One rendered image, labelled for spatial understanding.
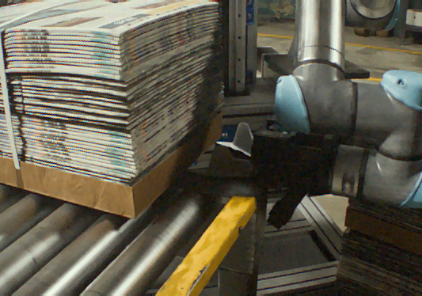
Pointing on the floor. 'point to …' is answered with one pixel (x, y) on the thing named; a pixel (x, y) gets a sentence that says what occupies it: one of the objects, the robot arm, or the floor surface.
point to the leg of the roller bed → (237, 282)
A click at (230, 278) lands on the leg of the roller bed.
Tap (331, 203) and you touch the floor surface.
